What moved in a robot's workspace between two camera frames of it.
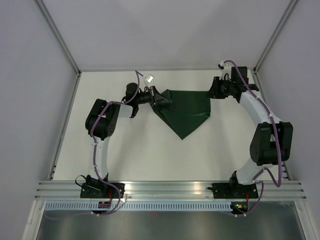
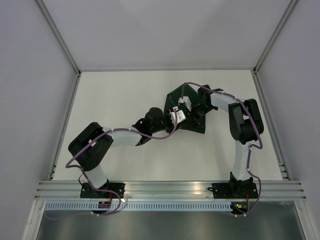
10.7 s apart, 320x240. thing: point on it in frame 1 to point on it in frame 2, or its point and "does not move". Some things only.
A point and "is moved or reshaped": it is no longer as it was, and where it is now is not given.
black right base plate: [229, 190] does not move
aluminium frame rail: [49, 190] does not move
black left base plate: [102, 190] does not move
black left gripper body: [143, 98] to [165, 124]
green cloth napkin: [186, 112] is moved or reshaped
